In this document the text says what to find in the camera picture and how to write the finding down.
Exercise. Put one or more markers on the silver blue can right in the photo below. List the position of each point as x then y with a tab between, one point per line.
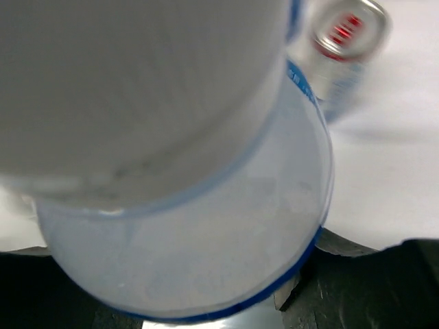
343	37

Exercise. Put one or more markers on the water bottle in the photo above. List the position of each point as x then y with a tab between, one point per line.
179	164

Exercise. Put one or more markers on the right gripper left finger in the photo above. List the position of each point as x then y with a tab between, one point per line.
36	293

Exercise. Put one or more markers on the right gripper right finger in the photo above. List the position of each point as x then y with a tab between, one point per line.
347	285

